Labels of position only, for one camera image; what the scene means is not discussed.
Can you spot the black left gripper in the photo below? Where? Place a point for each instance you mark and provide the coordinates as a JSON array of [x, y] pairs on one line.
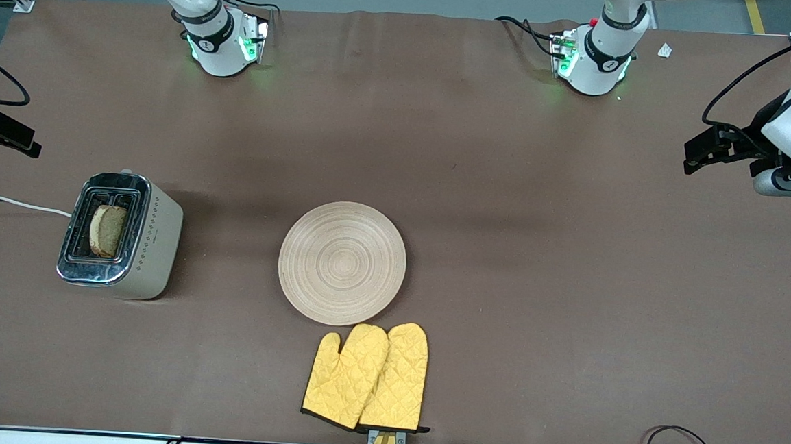
[[760, 134]]

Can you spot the brown bread slice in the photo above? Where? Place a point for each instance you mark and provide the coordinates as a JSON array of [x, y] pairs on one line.
[[108, 230]]

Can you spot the round wooden plate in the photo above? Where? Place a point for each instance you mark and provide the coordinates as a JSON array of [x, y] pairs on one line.
[[341, 263]]

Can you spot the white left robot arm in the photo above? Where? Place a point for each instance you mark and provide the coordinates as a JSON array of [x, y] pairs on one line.
[[601, 59]]

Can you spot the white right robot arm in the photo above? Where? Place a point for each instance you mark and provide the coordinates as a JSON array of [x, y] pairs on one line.
[[218, 39]]

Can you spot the chrome and cream toaster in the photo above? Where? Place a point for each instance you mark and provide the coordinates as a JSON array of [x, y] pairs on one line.
[[150, 248]]

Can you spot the small white paper scrap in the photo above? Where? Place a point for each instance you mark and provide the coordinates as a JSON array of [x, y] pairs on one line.
[[665, 50]]

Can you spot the brown table cover sheet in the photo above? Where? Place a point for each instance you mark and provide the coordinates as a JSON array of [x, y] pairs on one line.
[[475, 151]]

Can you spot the yellow quilted oven mitt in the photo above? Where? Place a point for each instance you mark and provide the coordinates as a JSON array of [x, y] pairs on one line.
[[401, 380], [341, 383]]

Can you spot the grey metal bracket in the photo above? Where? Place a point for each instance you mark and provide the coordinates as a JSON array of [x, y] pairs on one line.
[[401, 440]]

